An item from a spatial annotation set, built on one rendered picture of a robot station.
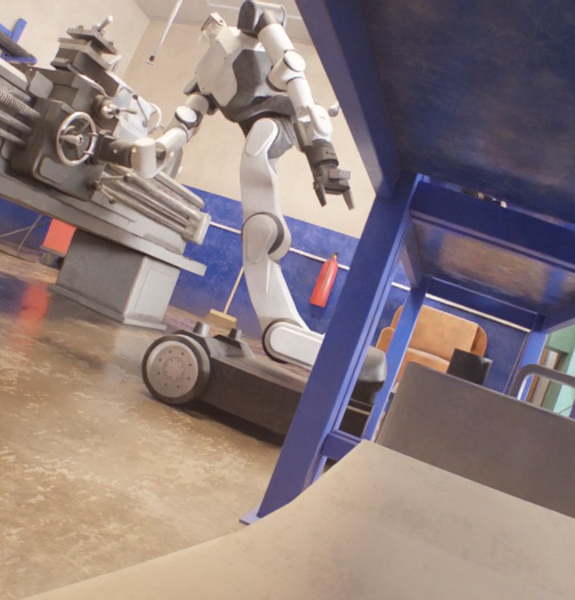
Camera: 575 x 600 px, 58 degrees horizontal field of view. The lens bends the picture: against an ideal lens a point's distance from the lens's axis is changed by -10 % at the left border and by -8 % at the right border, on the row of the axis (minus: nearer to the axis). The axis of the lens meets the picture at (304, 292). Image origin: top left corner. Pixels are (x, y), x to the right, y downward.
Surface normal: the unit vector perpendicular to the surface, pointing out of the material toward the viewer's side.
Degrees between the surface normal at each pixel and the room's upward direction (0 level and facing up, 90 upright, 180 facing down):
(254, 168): 110
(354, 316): 90
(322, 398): 90
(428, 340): 105
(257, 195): 90
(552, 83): 180
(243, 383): 90
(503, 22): 180
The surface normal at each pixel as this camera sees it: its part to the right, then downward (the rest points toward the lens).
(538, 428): -0.43, -0.20
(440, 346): -0.30, 0.11
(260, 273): -0.22, 0.32
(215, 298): -0.24, -0.14
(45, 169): 0.91, 0.33
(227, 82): -0.71, 0.19
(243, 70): -0.04, -0.03
